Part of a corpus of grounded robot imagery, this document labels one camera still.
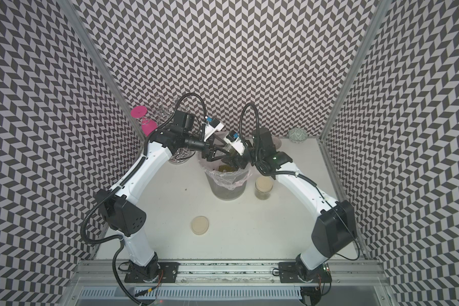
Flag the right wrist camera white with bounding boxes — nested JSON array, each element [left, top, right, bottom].
[[223, 131, 246, 156]]

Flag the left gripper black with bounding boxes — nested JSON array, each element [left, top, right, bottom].
[[182, 133, 231, 162]]

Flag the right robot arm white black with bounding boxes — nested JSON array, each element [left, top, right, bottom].
[[226, 128, 357, 283]]

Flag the mung beans in bin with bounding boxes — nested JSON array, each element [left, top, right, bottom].
[[218, 164, 238, 173]]

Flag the clear plastic bin liner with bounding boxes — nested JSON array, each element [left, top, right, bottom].
[[196, 153, 251, 191]]

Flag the cream lid of far jar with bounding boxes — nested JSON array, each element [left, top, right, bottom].
[[255, 176, 274, 193]]

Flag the glass jar with beans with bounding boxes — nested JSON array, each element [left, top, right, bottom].
[[223, 144, 240, 164], [254, 185, 271, 200]]

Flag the pinkish small bowl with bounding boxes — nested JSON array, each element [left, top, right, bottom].
[[272, 136, 282, 150]]

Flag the pink wine glass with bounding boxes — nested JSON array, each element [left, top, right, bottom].
[[131, 105, 158, 136]]

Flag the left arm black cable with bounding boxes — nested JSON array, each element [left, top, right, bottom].
[[79, 92, 208, 306]]

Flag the green patterned small bowl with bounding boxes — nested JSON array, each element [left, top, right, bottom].
[[288, 127, 308, 144]]

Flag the grey mesh trash bin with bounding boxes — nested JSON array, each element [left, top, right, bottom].
[[206, 172, 250, 201]]

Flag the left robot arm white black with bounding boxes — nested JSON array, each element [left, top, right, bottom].
[[96, 110, 224, 283]]

